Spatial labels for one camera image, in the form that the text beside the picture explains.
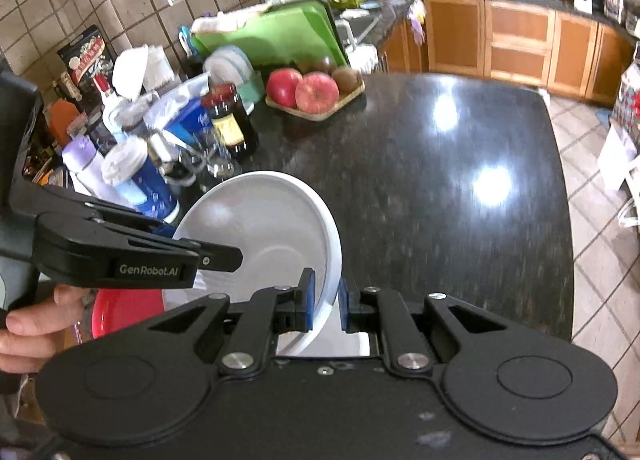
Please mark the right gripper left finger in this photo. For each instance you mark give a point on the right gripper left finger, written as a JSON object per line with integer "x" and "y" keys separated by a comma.
{"x": 269, "y": 312}

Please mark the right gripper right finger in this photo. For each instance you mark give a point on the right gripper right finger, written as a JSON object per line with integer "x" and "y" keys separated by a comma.
{"x": 385, "y": 317}

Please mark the white ribbed bowl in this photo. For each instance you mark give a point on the white ribbed bowl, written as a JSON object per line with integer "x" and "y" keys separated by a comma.
{"x": 282, "y": 226}

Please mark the magenta plastic plate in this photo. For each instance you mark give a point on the magenta plastic plate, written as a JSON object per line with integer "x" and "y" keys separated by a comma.
{"x": 114, "y": 310}

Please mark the person left hand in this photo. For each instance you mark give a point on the person left hand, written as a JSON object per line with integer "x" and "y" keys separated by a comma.
{"x": 34, "y": 334}

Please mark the lilac water bottle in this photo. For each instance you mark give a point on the lilac water bottle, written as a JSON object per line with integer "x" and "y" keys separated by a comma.
{"x": 84, "y": 162}

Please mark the blue paper coffee cup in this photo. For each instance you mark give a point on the blue paper coffee cup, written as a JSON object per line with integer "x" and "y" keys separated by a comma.
{"x": 129, "y": 168}

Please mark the clear glass with spoon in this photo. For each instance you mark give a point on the clear glass with spoon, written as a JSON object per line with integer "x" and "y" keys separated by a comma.
{"x": 211, "y": 163}

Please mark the dark sauce jar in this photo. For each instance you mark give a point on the dark sauce jar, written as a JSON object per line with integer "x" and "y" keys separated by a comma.
{"x": 226, "y": 111}

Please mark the fruit tray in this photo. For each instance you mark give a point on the fruit tray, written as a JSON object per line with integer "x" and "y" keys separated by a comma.
{"x": 341, "y": 103}

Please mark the red pomegranate left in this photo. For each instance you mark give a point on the red pomegranate left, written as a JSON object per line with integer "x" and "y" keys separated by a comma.
{"x": 281, "y": 86}

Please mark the kiwi fruit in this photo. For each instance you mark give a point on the kiwi fruit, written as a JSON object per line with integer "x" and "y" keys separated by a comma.
{"x": 347, "y": 79}

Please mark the green cutting board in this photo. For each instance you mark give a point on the green cutting board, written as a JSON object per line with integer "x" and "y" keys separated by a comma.
{"x": 274, "y": 34}

